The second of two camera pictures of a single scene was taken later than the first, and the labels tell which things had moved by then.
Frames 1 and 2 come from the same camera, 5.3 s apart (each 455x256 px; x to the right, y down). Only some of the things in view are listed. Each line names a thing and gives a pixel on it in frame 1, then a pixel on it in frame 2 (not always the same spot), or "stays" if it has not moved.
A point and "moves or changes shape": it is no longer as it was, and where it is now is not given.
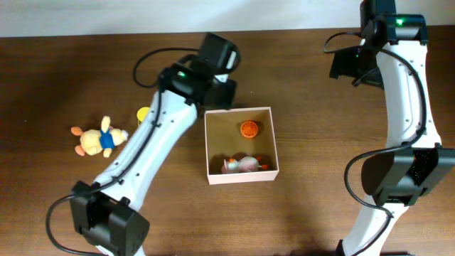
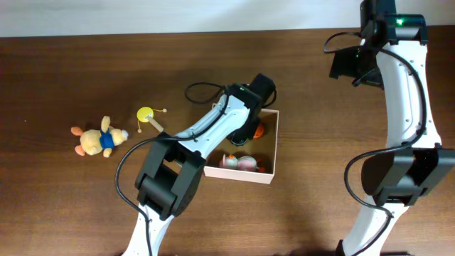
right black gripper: (343, 65) stays
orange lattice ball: (249, 129) moves or changes shape
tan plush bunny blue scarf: (92, 141) stays
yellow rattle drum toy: (141, 114) stays
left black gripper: (224, 100) -> (250, 131)
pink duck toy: (246, 164) moves or changes shape
